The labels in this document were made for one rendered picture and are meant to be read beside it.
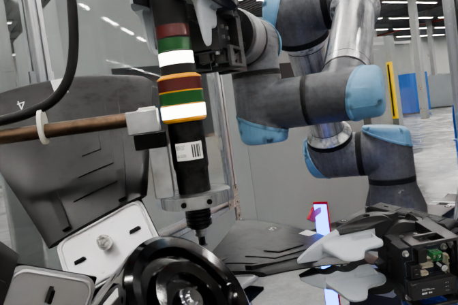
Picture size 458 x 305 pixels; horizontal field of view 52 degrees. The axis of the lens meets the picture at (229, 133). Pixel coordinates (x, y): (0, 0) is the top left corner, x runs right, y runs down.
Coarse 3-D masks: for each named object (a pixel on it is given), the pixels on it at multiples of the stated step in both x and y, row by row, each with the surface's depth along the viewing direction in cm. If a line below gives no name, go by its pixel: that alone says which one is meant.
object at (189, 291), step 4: (184, 288) 37; (188, 288) 37; (192, 288) 37; (180, 292) 36; (184, 292) 36; (188, 292) 36; (192, 292) 37; (196, 292) 37; (180, 296) 36; (184, 296) 36; (188, 296) 36; (192, 296) 36; (196, 296) 37; (200, 296) 37; (184, 300) 36; (188, 300) 36; (192, 300) 36; (196, 300) 36; (200, 300) 37; (184, 304) 36; (188, 304) 36; (192, 304) 36; (196, 304) 36; (200, 304) 37
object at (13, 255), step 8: (0, 248) 32; (8, 248) 33; (0, 256) 32; (8, 256) 33; (16, 256) 33; (0, 264) 32; (8, 264) 32; (0, 272) 32; (8, 272) 32; (0, 280) 32; (8, 280) 32; (0, 288) 32; (8, 288) 32; (0, 296) 32; (0, 304) 32
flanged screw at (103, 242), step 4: (100, 236) 43; (104, 236) 43; (108, 236) 43; (96, 240) 43; (100, 240) 43; (104, 240) 43; (108, 240) 43; (100, 244) 42; (104, 244) 42; (108, 244) 43; (100, 248) 43; (104, 248) 43
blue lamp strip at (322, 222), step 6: (324, 204) 77; (324, 210) 77; (318, 216) 77; (324, 216) 77; (318, 222) 78; (324, 222) 77; (318, 228) 78; (324, 228) 77; (324, 234) 77; (330, 294) 78; (336, 294) 77; (330, 300) 78; (336, 300) 78
